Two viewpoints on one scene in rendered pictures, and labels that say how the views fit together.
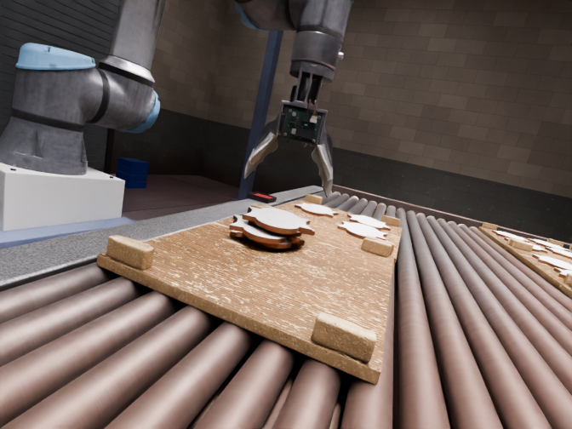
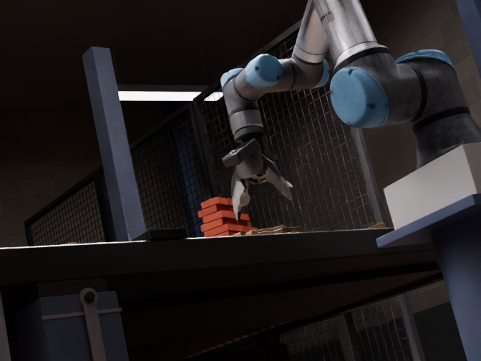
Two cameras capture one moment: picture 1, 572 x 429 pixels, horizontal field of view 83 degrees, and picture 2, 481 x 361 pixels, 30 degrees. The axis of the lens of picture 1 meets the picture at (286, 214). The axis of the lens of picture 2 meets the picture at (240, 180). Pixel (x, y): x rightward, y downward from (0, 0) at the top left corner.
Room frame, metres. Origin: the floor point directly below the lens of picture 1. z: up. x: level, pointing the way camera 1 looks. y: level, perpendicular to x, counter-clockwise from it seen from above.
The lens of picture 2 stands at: (2.28, 1.05, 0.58)
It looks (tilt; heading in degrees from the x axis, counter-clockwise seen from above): 15 degrees up; 212
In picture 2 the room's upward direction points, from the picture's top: 13 degrees counter-clockwise
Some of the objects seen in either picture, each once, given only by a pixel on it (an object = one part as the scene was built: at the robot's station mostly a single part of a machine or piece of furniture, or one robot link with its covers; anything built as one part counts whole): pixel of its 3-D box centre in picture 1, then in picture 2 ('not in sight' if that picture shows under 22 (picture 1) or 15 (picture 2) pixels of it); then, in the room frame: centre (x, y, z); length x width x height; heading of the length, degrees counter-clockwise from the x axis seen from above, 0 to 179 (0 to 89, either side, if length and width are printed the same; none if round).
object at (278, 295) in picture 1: (283, 260); not in sight; (0.51, -0.01, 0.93); 0.41 x 0.35 x 0.02; 162
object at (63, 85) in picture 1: (59, 83); (426, 88); (0.65, 0.49, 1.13); 0.13 x 0.12 x 0.14; 152
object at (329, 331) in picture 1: (343, 336); not in sight; (0.28, -0.08, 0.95); 0.06 x 0.02 x 0.03; 72
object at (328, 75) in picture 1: (304, 107); (255, 156); (0.55, 0.01, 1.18); 0.09 x 0.08 x 0.12; 1
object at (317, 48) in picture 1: (317, 56); (245, 124); (0.56, 0.01, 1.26); 0.08 x 0.08 x 0.05
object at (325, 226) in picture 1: (336, 224); not in sight; (0.90, -0.15, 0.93); 0.41 x 0.35 x 0.02; 161
